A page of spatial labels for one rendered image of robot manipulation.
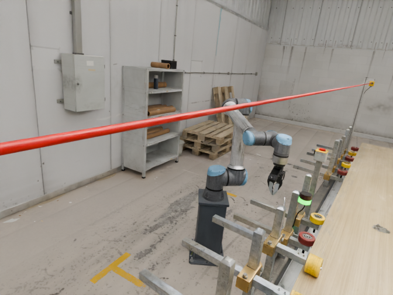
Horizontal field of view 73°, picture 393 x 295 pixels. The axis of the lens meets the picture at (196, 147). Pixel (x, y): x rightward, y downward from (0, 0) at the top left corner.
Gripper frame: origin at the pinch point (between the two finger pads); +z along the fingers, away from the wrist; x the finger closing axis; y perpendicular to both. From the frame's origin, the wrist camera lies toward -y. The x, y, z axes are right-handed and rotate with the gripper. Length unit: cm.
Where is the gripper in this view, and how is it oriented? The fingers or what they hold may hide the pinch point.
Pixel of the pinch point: (272, 193)
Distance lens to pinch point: 174.8
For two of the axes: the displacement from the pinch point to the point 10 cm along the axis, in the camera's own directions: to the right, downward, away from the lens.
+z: -0.9, 9.5, 3.1
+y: 5.6, -2.1, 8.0
